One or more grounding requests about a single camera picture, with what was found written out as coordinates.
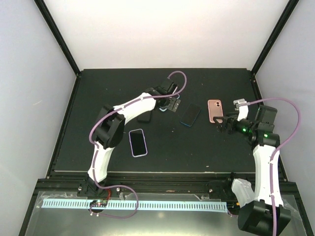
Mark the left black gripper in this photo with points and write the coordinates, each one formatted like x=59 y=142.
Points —
x=173 y=104

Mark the white slotted cable duct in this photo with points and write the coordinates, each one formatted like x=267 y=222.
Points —
x=138 y=205

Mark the phone in lilac case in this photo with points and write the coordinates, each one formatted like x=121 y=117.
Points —
x=137 y=143

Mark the left black frame post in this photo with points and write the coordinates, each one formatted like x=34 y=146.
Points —
x=42 y=7

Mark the small circuit board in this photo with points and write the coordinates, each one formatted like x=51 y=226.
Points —
x=235 y=205
x=98 y=203

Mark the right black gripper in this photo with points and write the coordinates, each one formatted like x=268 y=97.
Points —
x=226 y=119

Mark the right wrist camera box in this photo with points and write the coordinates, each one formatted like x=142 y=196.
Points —
x=241 y=105

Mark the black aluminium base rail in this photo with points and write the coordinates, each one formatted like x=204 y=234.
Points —
x=212 y=186

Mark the pink phone case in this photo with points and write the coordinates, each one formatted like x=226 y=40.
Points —
x=214 y=109

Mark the black frame post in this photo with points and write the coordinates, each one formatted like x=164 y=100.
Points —
x=284 y=17
x=42 y=7

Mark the phone in black case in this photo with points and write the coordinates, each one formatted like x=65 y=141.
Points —
x=145 y=117

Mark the right black frame post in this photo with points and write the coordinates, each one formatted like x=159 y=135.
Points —
x=284 y=17

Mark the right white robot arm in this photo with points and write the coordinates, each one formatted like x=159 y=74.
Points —
x=262 y=209

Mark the left small circuit board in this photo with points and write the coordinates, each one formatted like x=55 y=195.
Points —
x=98 y=203

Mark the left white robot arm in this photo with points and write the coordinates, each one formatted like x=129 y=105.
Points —
x=108 y=131

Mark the right small circuit board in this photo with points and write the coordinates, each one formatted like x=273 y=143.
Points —
x=235 y=205

